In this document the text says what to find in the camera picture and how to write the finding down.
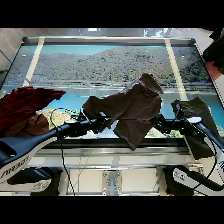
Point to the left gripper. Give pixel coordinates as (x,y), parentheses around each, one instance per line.
(99,125)

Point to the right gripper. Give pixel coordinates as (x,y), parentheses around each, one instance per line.
(164,125)

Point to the brown T-shirt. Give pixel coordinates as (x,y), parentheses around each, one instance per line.
(133,106)

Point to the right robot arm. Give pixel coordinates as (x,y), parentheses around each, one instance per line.
(213,140)

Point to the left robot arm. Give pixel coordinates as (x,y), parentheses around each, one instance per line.
(23,146)

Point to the dark olive garment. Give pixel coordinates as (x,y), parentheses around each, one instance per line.
(196,108)

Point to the orange-brown garment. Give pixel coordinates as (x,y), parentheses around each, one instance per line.
(33,127)

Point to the red garment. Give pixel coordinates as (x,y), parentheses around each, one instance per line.
(23,103)

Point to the black garment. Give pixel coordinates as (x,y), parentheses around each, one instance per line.
(216,50)

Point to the silver frame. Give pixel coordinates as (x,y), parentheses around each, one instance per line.
(113,151)

